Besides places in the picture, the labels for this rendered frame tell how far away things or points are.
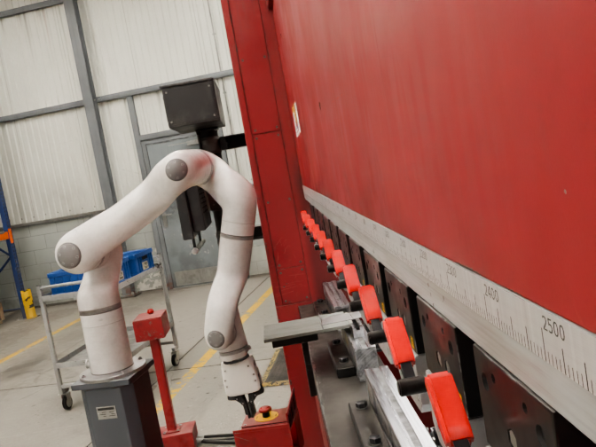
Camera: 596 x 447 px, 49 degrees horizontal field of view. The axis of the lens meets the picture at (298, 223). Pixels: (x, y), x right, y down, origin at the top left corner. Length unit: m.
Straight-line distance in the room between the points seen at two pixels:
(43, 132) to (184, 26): 2.62
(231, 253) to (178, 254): 7.81
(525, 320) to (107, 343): 1.61
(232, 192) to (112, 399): 0.68
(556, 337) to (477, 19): 0.19
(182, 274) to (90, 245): 7.76
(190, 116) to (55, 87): 7.29
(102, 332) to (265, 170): 1.22
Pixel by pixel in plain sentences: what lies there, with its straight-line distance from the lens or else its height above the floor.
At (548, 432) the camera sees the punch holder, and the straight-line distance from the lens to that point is 0.44.
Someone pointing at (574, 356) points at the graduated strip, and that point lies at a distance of 0.37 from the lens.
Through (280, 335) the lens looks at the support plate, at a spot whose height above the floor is 1.00.
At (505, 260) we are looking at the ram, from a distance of 0.44.
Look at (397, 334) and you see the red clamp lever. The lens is 0.74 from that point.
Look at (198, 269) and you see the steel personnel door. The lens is 9.50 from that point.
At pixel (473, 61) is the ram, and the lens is 0.44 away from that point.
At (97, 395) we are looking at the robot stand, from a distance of 1.97.
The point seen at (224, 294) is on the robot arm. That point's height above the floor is 1.20.
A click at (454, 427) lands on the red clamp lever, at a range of 0.55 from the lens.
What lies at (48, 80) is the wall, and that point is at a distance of 10.33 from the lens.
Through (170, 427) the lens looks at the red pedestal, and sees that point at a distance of 3.96.
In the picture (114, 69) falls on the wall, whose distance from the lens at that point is 9.84.
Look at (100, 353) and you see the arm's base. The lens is 1.95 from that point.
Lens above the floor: 1.51
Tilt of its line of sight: 5 degrees down
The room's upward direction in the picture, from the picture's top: 10 degrees counter-clockwise
